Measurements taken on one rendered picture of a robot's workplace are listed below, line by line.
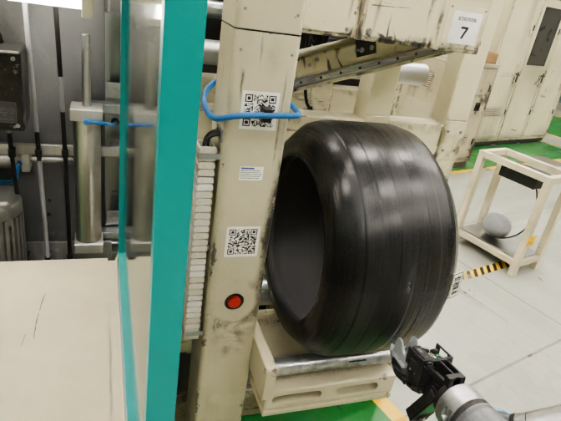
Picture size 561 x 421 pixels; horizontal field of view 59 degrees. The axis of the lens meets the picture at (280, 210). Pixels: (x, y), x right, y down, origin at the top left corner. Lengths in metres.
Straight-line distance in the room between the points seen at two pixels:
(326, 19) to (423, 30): 0.27
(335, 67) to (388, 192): 0.54
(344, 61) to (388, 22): 0.19
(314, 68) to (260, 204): 0.52
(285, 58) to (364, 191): 0.30
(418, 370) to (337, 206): 0.36
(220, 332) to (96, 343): 0.53
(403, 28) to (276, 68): 0.49
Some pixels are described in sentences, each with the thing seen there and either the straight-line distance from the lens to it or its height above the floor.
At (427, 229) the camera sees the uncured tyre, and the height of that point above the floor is 1.33.
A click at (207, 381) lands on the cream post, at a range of 1.31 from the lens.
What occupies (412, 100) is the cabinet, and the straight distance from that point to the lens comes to 5.92.
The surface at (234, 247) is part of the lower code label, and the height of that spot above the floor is 1.21.
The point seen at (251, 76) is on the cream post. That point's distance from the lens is 0.95.
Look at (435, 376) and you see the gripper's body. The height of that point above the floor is 1.10.
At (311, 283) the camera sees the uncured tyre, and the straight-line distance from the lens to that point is 1.50.
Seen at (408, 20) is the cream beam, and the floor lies 1.70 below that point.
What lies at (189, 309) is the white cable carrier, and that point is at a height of 1.04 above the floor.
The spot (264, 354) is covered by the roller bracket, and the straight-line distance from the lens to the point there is 1.21.
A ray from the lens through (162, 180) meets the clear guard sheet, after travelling 0.25.
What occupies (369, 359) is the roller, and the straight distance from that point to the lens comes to 1.34.
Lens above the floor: 1.74
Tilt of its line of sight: 25 degrees down
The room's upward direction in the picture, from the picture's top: 9 degrees clockwise
